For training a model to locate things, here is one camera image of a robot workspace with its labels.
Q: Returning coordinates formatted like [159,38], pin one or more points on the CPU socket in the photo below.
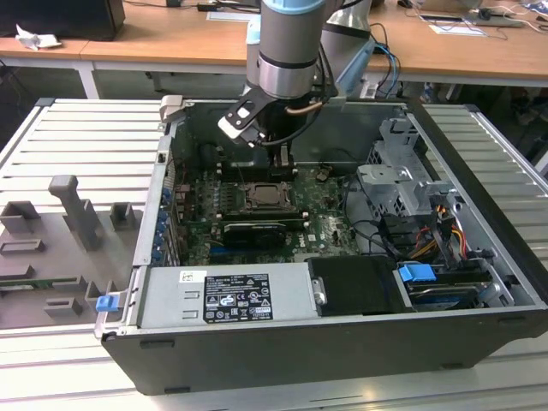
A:
[250,206]

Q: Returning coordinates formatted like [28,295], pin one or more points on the gray metal power supply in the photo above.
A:
[171,299]

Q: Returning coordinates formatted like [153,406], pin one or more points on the black open PC case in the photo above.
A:
[299,355]

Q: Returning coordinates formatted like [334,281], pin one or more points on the green motherboard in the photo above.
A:
[329,222]

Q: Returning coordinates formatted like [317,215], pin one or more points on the white paper sheet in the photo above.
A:
[458,30]
[231,16]

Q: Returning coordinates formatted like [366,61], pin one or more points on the black graphics card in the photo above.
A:
[257,235]

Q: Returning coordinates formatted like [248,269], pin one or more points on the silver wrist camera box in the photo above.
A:
[240,122]

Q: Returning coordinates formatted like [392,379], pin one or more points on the green RAM stick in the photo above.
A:
[38,282]

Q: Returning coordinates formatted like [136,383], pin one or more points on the black plastic shroud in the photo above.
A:
[359,287]

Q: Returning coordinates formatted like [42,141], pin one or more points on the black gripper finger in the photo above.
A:
[289,167]

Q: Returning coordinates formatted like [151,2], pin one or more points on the small blue plastic latch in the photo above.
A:
[107,303]

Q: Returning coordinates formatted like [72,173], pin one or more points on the black RAM slot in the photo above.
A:
[295,211]
[295,219]
[248,167]
[248,175]

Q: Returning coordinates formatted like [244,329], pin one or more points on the crumpled white paper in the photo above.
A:
[36,40]

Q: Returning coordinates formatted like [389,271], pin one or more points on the black power adapter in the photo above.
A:
[207,7]

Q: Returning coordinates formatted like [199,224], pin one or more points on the blue disk carrier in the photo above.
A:
[415,273]

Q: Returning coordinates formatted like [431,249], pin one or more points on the wooden desk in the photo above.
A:
[171,38]
[68,48]

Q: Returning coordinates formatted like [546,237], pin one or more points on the gray parts rack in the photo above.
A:
[51,257]

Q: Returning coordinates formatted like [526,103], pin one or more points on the large black box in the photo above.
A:
[64,17]

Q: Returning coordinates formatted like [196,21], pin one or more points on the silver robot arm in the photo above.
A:
[287,43]

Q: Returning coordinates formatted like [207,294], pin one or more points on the silver metal drive cage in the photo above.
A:
[385,180]

